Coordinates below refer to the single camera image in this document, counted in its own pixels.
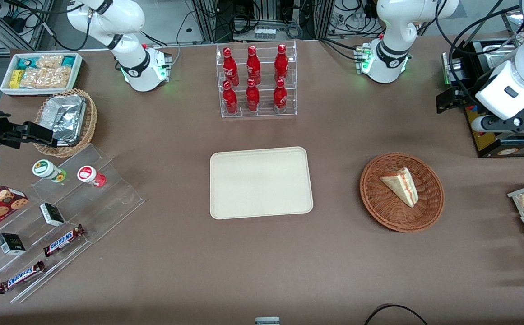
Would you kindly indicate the triangle sandwich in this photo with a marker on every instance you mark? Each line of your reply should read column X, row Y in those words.
column 401, row 185

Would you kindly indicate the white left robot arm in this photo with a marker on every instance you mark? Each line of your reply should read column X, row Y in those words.
column 392, row 27

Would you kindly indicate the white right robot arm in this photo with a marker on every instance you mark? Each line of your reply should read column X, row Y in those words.
column 122, row 18

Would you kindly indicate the light wicker basket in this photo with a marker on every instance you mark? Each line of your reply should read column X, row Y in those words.
column 89, row 132

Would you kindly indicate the round brown wicker basket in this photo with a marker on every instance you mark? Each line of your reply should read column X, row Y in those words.
column 379, row 203

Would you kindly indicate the cream plastic tray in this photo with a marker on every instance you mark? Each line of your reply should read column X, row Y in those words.
column 262, row 183

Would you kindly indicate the aluminium foil container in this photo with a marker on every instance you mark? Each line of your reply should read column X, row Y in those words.
column 63, row 115

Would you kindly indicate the green lid cup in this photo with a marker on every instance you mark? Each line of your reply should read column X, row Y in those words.
column 45, row 169

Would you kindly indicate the white rectangular snack bin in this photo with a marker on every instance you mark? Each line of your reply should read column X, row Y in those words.
column 36, row 91

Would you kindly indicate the black hot food case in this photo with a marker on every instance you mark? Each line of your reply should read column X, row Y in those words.
column 485, row 141

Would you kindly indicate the yellow snack packet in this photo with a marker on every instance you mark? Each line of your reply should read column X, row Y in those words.
column 16, row 79

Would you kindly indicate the large clear cracker bag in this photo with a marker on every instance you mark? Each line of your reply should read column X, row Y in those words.
column 45, row 77

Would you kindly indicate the steel food pan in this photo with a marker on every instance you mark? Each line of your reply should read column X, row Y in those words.
column 498, row 52

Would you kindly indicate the red lid cup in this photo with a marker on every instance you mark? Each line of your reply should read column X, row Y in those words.
column 88, row 174

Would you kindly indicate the teal snack packet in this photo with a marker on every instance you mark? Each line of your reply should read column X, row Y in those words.
column 69, row 60
column 26, row 63

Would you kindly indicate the small clear cracker bag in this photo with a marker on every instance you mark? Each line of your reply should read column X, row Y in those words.
column 49, row 62

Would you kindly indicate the small black box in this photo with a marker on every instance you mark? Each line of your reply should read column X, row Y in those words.
column 52, row 214
column 11, row 243

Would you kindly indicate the clear acrylic stepped display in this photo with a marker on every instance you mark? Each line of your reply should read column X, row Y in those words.
column 108, row 203

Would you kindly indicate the snickers chocolate bar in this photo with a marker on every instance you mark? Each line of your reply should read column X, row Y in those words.
column 63, row 240
column 20, row 277

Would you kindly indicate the red cola bottle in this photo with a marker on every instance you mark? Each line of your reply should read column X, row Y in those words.
column 230, row 67
column 229, row 99
column 280, row 97
column 252, row 98
column 253, row 67
column 281, row 64

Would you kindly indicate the clear acrylic bottle rack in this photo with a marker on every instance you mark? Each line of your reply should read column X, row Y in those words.
column 265, row 114

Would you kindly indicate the white power strip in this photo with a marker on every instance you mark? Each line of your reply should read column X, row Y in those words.
column 265, row 32

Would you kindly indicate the small grey device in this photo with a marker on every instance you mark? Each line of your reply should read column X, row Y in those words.
column 267, row 321

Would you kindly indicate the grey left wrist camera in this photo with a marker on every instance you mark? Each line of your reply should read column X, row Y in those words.
column 483, row 125

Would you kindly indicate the aluminium frame rack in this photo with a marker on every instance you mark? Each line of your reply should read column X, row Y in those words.
column 207, row 18

